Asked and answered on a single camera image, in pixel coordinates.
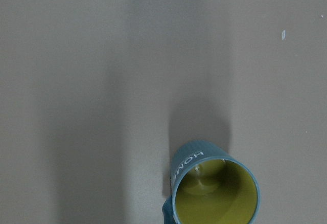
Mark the blue cup yellow inside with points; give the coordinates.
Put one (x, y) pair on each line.
(210, 186)

